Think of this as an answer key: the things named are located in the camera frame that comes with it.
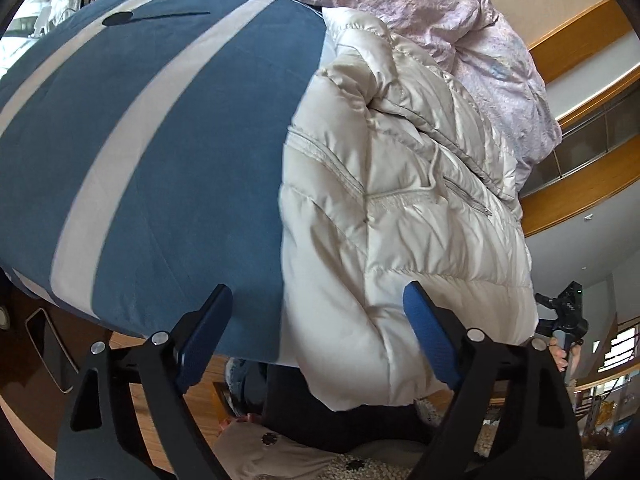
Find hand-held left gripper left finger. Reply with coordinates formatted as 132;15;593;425
54;284;234;480

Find beige slipper with black flower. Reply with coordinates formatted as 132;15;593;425
214;412;346;480

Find blue white striped bedsheet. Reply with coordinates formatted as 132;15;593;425
0;0;328;367

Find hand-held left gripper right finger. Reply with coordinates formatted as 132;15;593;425
403;281;586;480

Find person's dark pants legs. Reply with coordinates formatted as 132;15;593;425
260;360;441;456

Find person's right hand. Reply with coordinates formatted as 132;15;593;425
549;336;584;372

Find wooden door with frosted glass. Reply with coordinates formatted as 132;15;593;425
520;0;640;238

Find pink floral duvet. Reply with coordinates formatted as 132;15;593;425
167;0;563;188

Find white puffer jacket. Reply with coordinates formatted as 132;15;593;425
276;7;540;412

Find dark brown bedside cabinet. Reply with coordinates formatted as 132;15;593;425
0;267;118;401

